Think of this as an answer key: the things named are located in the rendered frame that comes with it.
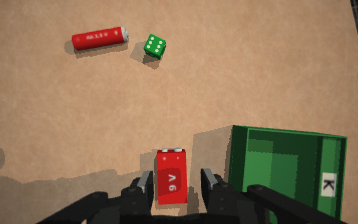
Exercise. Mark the green bins with letter labels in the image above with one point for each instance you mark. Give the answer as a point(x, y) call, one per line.
point(309, 168)

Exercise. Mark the red aa battery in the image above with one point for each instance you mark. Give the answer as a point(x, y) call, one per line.
point(100, 38)

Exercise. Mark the green die with white pips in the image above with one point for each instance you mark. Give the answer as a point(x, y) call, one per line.
point(155, 46)

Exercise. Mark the red 9v battery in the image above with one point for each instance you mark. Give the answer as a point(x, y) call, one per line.
point(172, 176)

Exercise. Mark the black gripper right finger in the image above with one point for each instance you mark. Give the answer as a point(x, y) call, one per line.
point(227, 206)

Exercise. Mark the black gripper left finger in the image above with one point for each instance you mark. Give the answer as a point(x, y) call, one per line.
point(96, 208)

